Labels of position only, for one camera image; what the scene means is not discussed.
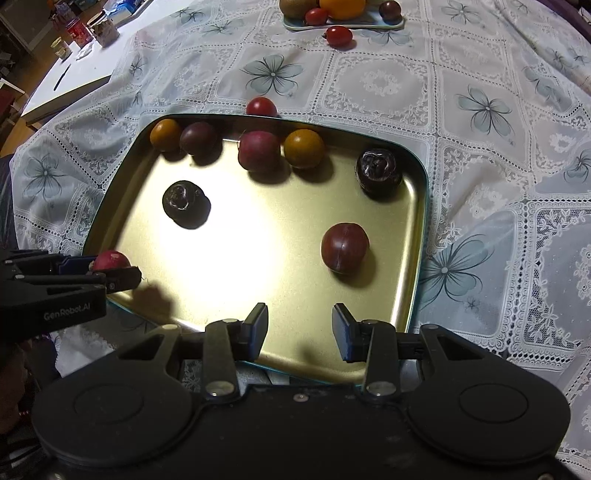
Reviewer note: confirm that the dark purple cherry tomato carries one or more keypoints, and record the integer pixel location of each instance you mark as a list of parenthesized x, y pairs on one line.
[(390, 10)]

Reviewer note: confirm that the dark water chestnut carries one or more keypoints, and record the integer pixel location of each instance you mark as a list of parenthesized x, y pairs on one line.
[(378, 168), (184, 201)]

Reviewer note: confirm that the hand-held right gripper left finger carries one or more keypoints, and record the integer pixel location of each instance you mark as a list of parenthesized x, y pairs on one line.
[(256, 330)]

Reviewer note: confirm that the orange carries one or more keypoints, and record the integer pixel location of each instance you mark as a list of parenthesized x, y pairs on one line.
[(342, 8)]

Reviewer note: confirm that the red plum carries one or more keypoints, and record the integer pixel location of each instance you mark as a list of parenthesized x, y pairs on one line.
[(345, 248)]

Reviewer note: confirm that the brown kiwi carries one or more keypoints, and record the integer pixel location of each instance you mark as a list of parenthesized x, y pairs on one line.
[(295, 5)]

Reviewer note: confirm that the glass jar with brown contents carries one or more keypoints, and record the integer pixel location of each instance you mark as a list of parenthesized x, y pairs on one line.
[(105, 31)]

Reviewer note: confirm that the white lace floral tablecloth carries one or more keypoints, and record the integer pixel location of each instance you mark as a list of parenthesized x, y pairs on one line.
[(485, 184)]

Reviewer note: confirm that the blue tissue box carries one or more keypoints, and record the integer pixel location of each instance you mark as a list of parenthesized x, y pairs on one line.
[(122, 7)]

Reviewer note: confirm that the black pen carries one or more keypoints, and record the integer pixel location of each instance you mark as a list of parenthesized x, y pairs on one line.
[(62, 76)]

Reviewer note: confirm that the red cherry tomato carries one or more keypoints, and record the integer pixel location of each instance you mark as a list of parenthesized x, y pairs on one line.
[(338, 35), (261, 107), (316, 16)]

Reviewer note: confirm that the light green plate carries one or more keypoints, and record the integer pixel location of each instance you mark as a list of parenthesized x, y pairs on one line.
[(364, 24)]

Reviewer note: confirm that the red radish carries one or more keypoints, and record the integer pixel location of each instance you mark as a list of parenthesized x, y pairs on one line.
[(111, 259)]

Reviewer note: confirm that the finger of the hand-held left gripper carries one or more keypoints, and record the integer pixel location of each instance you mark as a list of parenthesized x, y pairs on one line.
[(76, 264), (120, 278)]

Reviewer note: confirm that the red can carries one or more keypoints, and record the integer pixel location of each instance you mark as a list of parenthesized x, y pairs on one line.
[(77, 30)]

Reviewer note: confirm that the pink-red fruit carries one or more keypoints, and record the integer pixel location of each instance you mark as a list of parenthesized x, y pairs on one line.
[(259, 151)]

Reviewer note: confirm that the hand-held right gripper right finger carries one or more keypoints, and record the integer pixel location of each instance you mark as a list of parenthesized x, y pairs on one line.
[(342, 332)]

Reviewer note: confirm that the gold metal tray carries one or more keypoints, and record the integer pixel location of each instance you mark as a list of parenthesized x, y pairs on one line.
[(268, 249)]

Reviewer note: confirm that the small glass jar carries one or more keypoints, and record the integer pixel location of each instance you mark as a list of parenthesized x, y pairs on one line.
[(61, 50)]

